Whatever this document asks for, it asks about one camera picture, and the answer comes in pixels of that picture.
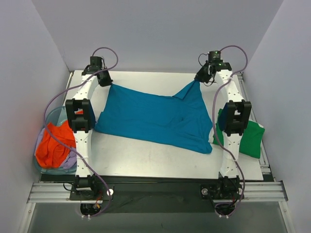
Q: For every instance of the green folded t shirt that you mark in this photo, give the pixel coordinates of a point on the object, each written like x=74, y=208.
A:
x=250, y=142

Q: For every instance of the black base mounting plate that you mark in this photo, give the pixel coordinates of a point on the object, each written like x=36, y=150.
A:
x=161, y=195

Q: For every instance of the orange t shirt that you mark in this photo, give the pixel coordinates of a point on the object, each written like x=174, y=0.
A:
x=63, y=135

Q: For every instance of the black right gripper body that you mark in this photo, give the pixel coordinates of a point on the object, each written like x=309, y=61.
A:
x=202, y=75

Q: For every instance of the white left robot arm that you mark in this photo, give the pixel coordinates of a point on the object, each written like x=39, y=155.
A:
x=82, y=120

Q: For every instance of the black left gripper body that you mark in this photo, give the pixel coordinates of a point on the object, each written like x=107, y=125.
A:
x=106, y=80

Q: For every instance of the clear blue plastic bin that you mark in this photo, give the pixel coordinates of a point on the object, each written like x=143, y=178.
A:
x=57, y=117

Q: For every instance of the lavender t shirt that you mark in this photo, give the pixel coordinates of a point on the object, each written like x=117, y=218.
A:
x=49, y=154

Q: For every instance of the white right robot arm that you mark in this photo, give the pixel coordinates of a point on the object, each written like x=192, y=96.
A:
x=230, y=112

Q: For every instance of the aluminium frame rail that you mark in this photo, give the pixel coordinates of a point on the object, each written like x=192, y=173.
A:
x=151, y=170

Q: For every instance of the teal blue t shirt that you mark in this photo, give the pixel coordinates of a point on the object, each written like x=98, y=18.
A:
x=180, y=120

